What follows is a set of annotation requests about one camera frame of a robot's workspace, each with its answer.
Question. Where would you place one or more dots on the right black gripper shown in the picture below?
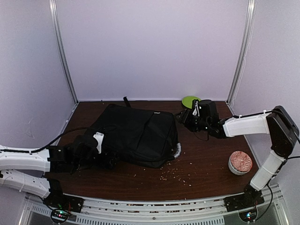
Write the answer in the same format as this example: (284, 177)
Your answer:
(184, 117)

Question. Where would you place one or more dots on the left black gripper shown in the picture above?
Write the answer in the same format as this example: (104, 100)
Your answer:
(111, 162)

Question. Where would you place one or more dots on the black student bag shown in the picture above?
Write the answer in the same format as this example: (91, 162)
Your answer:
(142, 137)

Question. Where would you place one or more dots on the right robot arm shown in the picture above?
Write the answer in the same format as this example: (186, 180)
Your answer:
(283, 132)

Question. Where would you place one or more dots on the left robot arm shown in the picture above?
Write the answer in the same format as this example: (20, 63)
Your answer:
(50, 158)

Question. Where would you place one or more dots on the green plate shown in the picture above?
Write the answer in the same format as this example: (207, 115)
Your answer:
(187, 101)

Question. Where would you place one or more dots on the red patterned white bowl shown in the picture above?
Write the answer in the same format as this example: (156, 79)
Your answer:
(240, 163)

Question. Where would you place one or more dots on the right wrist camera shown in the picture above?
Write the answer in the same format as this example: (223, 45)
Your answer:
(205, 110)

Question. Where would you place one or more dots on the front aluminium rail base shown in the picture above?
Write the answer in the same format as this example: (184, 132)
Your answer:
(205, 211)

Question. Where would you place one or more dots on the right aluminium frame post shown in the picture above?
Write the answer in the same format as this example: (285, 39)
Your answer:
(246, 39)

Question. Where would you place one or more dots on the aluminium frame post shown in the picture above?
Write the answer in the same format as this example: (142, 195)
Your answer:
(246, 39)
(62, 54)

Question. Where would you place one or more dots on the left aluminium frame post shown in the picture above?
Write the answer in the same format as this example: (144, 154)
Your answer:
(62, 54)

